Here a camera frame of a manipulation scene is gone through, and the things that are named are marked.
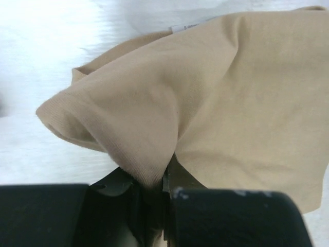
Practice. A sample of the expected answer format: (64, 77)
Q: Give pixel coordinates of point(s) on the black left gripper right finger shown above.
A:
(197, 216)

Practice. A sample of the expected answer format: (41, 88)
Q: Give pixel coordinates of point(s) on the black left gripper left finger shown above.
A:
(101, 214)

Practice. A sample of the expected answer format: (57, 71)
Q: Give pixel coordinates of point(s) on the beige t shirt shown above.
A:
(241, 100)

